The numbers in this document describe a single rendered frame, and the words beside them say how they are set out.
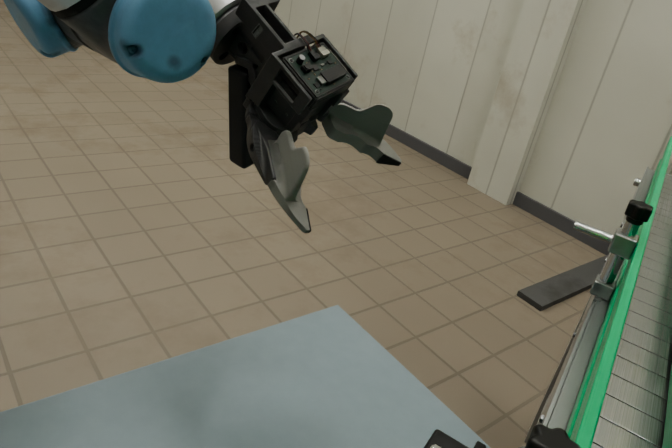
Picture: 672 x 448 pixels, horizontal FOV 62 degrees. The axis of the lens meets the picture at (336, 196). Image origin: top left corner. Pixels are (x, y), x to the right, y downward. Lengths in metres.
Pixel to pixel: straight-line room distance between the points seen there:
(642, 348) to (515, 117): 2.69
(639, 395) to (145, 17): 0.56
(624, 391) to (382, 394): 0.26
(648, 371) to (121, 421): 0.55
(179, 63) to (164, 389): 0.38
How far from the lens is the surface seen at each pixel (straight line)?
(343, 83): 0.52
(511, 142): 3.37
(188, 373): 0.69
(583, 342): 0.69
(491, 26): 3.57
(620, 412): 0.62
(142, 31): 0.41
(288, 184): 0.49
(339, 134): 0.57
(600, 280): 0.79
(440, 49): 3.80
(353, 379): 0.72
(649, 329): 0.78
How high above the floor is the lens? 1.23
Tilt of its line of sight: 25 degrees down
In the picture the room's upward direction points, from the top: 12 degrees clockwise
